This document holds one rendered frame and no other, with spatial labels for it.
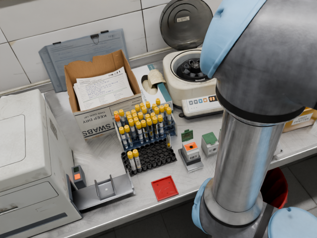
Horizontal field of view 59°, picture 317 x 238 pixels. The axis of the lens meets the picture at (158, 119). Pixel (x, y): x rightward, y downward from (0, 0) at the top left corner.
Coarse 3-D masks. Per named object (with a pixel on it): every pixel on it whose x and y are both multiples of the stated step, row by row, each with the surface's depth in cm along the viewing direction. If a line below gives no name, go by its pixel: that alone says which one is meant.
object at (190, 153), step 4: (192, 140) 90; (184, 144) 89; (188, 144) 89; (192, 144) 88; (196, 144) 88; (184, 148) 88; (188, 148) 88; (192, 148) 87; (196, 148) 87; (184, 152) 90; (188, 152) 87; (192, 152) 87; (196, 152) 87; (188, 156) 88; (192, 156) 88; (196, 156) 89; (188, 160) 89
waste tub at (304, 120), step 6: (306, 108) 101; (306, 114) 93; (312, 114) 94; (294, 120) 94; (300, 120) 95; (306, 120) 96; (312, 120) 97; (288, 126) 96; (294, 126) 97; (300, 126) 98; (306, 126) 99; (282, 132) 97
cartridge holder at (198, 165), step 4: (180, 152) 94; (184, 156) 91; (184, 160) 91; (192, 160) 89; (196, 160) 90; (200, 160) 91; (184, 164) 92; (188, 164) 90; (192, 164) 91; (196, 164) 91; (200, 164) 91; (188, 168) 90; (192, 168) 90; (196, 168) 90
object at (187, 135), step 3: (186, 129) 87; (186, 132) 87; (189, 132) 88; (192, 132) 88; (183, 135) 88; (186, 135) 88; (189, 135) 89; (192, 135) 89; (183, 138) 89; (186, 138) 89; (189, 138) 89; (192, 138) 90; (183, 141) 89
